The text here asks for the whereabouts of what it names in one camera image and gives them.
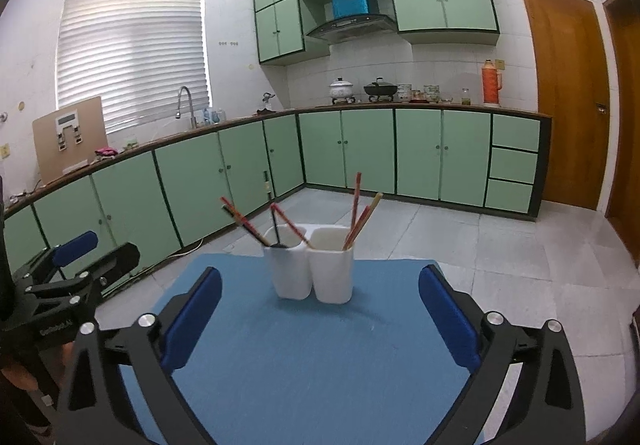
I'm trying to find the black range hood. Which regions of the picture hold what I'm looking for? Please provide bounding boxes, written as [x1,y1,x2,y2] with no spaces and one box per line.
[306,14,396,44]

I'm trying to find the black wok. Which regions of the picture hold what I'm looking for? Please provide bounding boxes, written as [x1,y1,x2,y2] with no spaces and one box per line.
[363,78,398,98]

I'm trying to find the dark chopstick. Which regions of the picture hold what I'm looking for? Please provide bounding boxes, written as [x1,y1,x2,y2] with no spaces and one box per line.
[223,206,268,248]
[270,206,287,248]

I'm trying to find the steel faucet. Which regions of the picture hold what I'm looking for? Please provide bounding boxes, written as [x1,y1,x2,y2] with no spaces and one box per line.
[176,86,197,130]

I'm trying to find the red floral chopstick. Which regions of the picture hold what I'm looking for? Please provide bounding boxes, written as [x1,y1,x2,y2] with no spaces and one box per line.
[270,203,308,246]
[220,196,268,248]

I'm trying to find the green base cabinets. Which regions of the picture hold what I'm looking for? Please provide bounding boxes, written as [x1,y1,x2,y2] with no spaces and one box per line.
[2,106,553,276]

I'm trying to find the white cooking pot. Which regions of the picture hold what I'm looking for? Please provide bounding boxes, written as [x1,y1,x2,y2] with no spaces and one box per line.
[329,78,355,100]

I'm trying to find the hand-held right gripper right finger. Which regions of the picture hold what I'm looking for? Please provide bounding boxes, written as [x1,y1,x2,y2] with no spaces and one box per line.
[418,265,586,445]

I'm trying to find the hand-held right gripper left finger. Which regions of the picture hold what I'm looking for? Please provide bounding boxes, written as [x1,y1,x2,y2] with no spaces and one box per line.
[55,267,223,445]

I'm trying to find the cardboard box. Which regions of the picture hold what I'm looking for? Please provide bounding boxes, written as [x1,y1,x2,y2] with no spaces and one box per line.
[32,96,108,186]

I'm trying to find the white double utensil holder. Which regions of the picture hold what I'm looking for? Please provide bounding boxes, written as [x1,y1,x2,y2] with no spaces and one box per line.
[262,223,356,306]

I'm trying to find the blue tablecloth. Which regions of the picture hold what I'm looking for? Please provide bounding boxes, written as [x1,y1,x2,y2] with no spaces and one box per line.
[120,252,486,445]

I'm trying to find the white window blinds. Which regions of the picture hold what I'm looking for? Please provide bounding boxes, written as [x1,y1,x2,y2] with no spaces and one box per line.
[56,0,212,134]

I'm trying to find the white clip device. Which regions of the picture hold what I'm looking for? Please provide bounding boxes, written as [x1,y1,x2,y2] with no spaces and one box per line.
[54,111,85,152]

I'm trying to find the red striped chopstick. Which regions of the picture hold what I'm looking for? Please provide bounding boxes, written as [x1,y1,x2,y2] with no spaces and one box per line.
[343,206,372,250]
[350,172,363,241]

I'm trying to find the person's left hand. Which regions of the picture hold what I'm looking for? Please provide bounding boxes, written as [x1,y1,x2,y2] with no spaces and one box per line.
[0,356,41,391]

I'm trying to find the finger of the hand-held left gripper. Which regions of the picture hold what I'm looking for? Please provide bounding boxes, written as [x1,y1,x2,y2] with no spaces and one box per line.
[24,242,141,300]
[14,231,99,280]

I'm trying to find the blue box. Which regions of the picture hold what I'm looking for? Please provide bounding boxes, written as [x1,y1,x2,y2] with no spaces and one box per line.
[331,0,377,20]

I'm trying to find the orange thermos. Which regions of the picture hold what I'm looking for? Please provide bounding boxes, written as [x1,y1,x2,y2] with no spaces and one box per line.
[481,59,503,106]

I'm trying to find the plain wooden chopstick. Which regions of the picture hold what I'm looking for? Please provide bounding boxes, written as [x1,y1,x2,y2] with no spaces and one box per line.
[346,193,384,250]

